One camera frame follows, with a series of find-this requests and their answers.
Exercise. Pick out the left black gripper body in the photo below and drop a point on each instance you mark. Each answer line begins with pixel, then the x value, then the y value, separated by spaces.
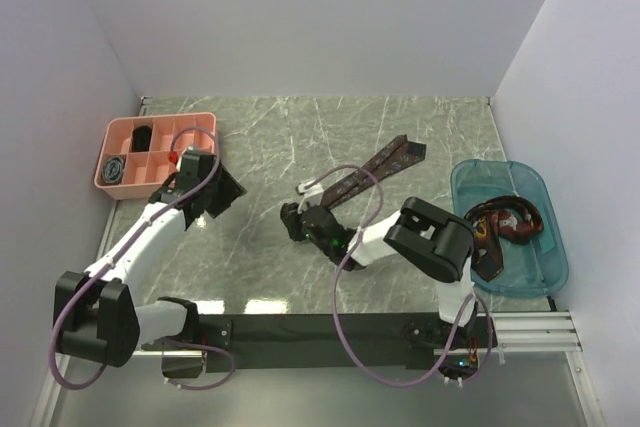
pixel 221 191

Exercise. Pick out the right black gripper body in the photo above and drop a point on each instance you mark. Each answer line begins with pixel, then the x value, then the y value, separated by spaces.
pixel 301 233

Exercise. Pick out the brown blue floral tie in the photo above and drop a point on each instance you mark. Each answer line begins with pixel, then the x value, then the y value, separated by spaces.
pixel 398 155

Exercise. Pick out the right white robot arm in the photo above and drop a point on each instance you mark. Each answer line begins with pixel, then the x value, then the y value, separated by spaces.
pixel 436 242

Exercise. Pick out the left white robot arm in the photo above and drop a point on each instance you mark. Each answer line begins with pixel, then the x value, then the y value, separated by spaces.
pixel 95 317

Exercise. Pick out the pink compartment organizer tray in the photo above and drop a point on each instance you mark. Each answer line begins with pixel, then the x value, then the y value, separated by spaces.
pixel 145 171

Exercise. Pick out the black rolled tie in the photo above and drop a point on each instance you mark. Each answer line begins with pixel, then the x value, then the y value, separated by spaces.
pixel 141 139

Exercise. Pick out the grey patterned rolled tie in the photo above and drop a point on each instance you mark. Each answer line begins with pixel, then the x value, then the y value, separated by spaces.
pixel 112 170

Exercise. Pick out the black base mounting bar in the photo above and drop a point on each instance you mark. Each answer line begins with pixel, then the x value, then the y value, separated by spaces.
pixel 270 341

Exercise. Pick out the dark red patterned tie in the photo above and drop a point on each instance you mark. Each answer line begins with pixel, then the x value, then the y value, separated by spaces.
pixel 509 217

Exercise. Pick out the teal transparent plastic bin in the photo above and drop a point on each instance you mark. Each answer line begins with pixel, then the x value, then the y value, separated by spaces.
pixel 536 269

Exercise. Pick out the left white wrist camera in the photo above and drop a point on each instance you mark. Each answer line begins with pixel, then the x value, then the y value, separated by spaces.
pixel 175 156

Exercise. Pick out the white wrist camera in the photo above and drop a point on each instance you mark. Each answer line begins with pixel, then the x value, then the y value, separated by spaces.
pixel 175 156
pixel 310 192

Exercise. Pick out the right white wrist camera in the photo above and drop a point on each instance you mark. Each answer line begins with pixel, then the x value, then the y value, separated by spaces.
pixel 310 192

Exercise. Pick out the aluminium frame rail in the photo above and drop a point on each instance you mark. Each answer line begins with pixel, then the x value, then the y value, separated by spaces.
pixel 527 381

